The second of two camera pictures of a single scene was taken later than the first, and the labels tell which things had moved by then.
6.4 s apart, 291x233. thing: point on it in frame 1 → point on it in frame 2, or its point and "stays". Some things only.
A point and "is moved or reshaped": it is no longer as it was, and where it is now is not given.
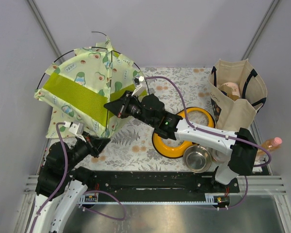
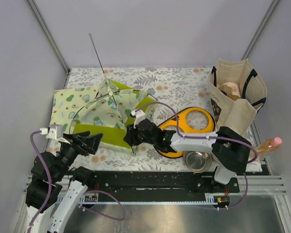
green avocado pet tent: [81, 84] is moved or reshaped
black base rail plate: [163, 183] stays
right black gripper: [120, 107] → [130, 137]
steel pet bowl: [197, 158] stays
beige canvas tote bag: [237, 92] stays
